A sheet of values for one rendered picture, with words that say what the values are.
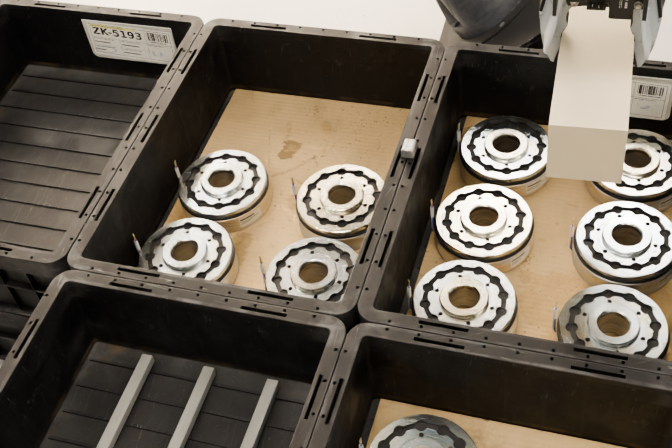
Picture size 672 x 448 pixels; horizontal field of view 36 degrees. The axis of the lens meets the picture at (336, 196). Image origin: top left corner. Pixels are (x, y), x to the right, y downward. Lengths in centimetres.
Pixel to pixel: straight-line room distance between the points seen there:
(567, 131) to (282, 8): 90
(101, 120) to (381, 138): 36
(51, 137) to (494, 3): 59
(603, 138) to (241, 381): 43
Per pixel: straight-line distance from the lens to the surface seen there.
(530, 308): 105
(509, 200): 110
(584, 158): 85
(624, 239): 110
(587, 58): 89
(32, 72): 145
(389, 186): 103
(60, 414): 106
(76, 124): 134
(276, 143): 123
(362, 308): 93
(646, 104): 119
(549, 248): 110
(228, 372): 104
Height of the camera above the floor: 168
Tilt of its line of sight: 47 degrees down
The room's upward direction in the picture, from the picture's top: 9 degrees counter-clockwise
